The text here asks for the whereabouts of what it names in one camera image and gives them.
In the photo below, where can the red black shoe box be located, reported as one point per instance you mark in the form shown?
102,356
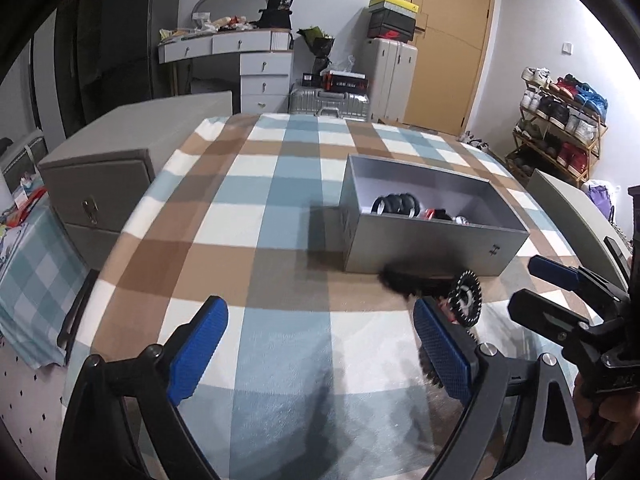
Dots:
390,33

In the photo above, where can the black curved bar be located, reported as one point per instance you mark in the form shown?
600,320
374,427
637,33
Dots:
75,310

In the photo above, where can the silver suitcase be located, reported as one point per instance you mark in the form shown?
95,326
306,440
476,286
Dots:
310,102

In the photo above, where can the yellow shoe box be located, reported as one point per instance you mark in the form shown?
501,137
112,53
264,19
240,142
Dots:
395,2

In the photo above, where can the person's right hand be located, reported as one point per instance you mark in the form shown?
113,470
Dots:
617,415

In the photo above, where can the white wall switch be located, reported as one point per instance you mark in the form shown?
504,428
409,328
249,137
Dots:
566,48

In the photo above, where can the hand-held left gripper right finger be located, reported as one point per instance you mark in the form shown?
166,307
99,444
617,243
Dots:
442,355

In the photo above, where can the dark wardrobe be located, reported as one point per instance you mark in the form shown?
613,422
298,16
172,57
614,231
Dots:
80,60

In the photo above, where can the white desk with drawers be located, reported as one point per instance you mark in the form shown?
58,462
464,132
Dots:
265,75

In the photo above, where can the black wrapped bouquet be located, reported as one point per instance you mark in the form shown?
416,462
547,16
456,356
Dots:
317,45

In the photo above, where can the white upright suitcase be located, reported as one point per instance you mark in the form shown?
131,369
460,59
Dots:
390,80

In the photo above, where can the colourful packets clutter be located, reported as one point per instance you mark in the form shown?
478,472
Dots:
22,200

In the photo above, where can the black toy wheel with studs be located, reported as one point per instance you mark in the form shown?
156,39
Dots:
467,280

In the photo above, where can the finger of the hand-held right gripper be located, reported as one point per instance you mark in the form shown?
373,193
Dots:
540,310
552,271

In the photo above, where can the small silver trinket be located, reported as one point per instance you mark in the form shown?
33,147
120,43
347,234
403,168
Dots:
460,220

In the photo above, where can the grey box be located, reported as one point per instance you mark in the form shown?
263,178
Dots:
415,245

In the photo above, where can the heap of loose shoes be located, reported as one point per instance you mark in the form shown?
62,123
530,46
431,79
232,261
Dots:
475,141

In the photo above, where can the desk clutter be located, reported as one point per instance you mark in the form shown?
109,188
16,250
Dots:
210,27

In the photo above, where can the small black box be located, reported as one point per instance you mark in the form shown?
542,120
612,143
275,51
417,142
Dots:
311,80

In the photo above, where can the purple bag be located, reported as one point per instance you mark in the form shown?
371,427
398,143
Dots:
600,200

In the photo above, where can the grey refrigerator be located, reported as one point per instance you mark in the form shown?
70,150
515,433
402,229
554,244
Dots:
135,35

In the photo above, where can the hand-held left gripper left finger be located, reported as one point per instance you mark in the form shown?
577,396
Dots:
197,350

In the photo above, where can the grey arched mirror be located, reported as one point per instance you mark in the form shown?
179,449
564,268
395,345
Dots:
225,0

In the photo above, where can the red black flat box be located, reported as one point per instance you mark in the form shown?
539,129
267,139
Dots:
347,81

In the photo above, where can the wooden door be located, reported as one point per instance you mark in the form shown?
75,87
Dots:
450,50

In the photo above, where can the blue plaid tablecloth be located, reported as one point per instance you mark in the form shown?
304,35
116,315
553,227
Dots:
40,285

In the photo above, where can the wooden shoe rack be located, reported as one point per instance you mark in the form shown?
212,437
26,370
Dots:
597,147

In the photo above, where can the brown blue plaid blanket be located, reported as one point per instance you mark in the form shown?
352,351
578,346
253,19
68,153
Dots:
280,240

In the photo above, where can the rows of sneakers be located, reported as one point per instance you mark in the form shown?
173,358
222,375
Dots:
560,110

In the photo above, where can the small red trinket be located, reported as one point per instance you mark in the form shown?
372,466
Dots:
427,214

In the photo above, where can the black bag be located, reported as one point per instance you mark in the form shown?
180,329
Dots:
277,10

